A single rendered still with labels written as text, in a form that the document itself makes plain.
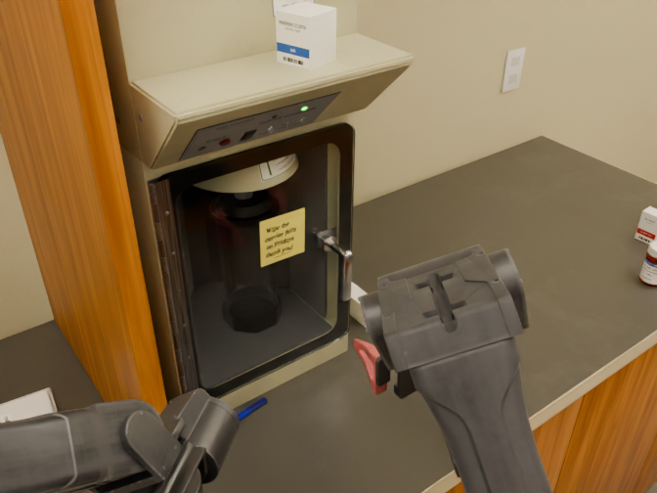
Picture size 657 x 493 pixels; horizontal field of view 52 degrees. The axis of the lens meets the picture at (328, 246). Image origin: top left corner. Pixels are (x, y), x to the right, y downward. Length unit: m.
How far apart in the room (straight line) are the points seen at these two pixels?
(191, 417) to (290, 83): 0.36
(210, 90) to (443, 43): 1.04
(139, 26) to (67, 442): 0.44
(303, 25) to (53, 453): 0.50
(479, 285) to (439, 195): 1.31
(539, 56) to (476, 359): 1.68
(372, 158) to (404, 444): 0.80
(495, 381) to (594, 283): 1.11
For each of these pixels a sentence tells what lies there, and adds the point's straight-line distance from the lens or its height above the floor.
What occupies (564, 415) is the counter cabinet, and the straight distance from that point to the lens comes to 1.36.
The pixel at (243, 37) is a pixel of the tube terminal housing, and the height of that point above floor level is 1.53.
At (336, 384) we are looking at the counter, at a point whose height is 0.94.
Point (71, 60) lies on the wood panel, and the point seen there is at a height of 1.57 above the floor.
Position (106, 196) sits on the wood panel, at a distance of 0.72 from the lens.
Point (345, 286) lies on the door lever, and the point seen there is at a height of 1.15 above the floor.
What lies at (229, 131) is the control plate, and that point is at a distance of 0.78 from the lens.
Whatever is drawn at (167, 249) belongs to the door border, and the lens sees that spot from 0.88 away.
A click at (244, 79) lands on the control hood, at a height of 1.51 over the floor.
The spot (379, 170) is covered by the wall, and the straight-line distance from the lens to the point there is 1.70.
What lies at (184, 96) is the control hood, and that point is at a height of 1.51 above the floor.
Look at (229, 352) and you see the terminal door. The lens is 1.03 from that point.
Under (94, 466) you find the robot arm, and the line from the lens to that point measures 0.55.
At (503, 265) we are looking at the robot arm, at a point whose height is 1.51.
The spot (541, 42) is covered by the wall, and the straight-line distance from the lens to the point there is 2.01.
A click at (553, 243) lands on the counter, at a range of 1.59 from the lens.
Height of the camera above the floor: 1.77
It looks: 34 degrees down
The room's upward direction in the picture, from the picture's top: straight up
